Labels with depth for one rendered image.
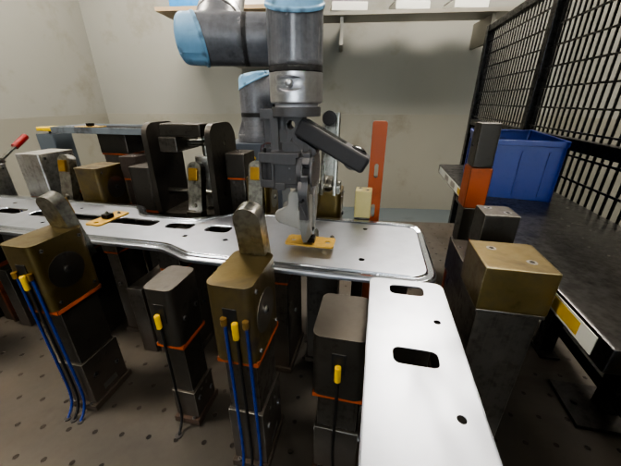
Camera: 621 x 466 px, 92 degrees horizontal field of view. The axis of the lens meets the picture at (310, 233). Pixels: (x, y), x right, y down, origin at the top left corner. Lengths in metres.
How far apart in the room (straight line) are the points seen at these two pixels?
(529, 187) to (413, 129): 3.00
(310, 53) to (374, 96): 3.26
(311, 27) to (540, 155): 0.57
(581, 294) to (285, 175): 0.40
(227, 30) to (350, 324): 0.46
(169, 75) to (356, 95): 2.13
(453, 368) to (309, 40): 0.41
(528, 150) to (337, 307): 0.57
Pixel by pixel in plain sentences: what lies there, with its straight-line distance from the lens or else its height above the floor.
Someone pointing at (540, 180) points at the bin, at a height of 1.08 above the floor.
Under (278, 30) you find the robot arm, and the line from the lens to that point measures 0.45.
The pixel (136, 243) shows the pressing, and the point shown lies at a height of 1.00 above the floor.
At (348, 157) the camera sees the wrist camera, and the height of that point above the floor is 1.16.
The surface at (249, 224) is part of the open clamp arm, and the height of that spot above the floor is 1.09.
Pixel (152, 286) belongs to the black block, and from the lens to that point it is 0.50.
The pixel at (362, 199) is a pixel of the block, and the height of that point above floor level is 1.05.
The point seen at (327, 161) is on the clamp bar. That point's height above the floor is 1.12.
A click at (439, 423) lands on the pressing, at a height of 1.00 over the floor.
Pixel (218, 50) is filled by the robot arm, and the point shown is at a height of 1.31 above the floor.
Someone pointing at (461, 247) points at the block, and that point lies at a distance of 0.59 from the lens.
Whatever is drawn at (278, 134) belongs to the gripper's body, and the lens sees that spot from 0.47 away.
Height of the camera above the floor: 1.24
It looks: 24 degrees down
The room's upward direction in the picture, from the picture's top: straight up
